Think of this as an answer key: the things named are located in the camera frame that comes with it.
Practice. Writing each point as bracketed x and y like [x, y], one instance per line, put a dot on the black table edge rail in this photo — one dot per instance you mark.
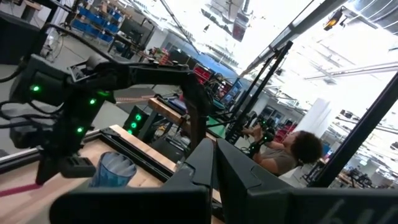
[140, 155]

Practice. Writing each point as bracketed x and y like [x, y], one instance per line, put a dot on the black slim frame post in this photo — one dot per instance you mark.
[258, 93]

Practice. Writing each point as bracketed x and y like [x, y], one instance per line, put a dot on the black cabinet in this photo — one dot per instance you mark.
[18, 39]

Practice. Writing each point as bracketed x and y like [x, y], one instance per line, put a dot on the blue faceted plastic cup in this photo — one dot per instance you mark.
[113, 171]

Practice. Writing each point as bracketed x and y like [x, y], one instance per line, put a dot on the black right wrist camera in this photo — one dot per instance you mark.
[23, 137]

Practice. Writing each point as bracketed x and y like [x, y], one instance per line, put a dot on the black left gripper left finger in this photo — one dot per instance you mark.
[140, 205]

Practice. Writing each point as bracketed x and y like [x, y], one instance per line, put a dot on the blue bin shelf rack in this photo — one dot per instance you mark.
[96, 23]

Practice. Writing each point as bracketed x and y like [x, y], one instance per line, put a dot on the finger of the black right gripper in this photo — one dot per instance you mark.
[46, 168]
[77, 168]

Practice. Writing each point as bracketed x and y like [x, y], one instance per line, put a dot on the orange ceiling lamp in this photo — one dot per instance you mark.
[332, 20]

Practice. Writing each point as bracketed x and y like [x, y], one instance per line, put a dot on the pink tape strip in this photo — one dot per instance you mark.
[18, 190]

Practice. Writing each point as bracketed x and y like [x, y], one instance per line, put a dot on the black diagonal frame post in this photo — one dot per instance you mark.
[354, 133]

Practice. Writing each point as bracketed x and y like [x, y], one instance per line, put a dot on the black leader control arms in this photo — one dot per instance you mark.
[261, 133]

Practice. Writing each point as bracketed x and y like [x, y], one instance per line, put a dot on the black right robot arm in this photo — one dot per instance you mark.
[155, 74]

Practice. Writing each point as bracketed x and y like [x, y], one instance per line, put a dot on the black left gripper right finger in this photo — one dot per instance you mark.
[280, 205]

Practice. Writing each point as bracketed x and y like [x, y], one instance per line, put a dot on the black overhead frame beam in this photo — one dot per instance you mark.
[292, 31]

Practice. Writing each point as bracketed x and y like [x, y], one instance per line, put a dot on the red storage bins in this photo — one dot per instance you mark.
[202, 74]

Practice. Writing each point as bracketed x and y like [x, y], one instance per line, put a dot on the person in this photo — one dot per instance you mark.
[280, 155]

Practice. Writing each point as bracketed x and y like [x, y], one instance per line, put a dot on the wooden workbench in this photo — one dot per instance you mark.
[169, 113]

